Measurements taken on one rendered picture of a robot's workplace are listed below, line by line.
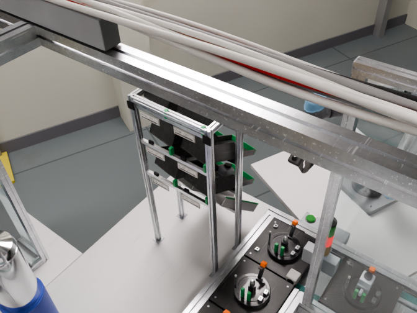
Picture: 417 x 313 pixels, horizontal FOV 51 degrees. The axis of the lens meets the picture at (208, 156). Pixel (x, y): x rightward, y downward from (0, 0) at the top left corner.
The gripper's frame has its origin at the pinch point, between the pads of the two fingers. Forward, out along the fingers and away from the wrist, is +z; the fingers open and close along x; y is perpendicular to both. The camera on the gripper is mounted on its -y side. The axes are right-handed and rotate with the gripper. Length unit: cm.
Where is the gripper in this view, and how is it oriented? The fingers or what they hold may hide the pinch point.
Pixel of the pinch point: (302, 171)
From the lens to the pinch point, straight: 179.9
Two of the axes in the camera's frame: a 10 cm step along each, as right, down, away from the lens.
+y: 6.0, -5.6, 5.7
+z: 0.4, 7.3, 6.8
